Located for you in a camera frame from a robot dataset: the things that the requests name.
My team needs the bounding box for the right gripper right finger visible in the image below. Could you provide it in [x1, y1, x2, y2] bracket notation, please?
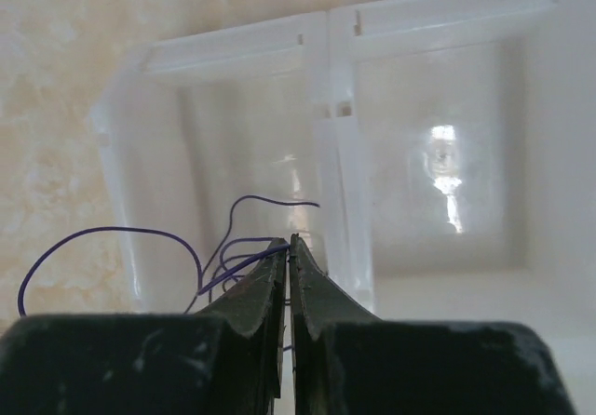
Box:
[289, 235, 575, 414]

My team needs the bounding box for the white compartment tray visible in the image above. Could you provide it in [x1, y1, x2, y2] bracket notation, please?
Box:
[90, 0, 595, 325]

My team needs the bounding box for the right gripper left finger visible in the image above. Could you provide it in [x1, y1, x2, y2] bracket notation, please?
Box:
[1, 238, 289, 414]

